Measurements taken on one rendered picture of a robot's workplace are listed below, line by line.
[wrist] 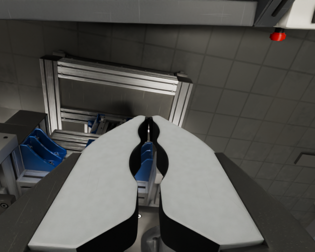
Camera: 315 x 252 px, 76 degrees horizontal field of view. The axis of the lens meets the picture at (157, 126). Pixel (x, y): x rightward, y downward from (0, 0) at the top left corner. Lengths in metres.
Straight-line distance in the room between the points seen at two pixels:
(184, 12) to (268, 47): 1.21
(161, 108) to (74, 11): 0.94
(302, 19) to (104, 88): 1.01
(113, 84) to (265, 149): 1.39
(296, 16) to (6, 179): 0.70
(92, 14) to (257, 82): 1.35
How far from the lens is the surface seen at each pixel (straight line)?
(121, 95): 1.25
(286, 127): 1.93
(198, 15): 0.41
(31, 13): 0.45
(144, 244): 0.59
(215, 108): 1.58
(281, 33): 0.63
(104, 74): 1.20
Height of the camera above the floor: 1.35
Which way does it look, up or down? 59 degrees down
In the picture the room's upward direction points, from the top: 176 degrees clockwise
